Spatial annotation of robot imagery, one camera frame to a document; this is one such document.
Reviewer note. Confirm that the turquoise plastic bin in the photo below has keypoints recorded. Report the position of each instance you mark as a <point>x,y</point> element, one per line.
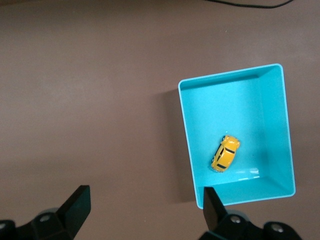
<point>237,112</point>

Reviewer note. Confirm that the brown table cover sheet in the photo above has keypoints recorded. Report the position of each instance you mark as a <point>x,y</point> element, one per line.
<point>75,100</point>

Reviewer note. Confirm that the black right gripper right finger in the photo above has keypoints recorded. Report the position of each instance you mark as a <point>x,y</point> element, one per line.
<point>220,222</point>

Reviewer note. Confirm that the yellow beetle toy car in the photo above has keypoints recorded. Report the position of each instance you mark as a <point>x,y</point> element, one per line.
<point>226,155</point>

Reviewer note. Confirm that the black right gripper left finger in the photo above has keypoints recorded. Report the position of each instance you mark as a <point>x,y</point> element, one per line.
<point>67,220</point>

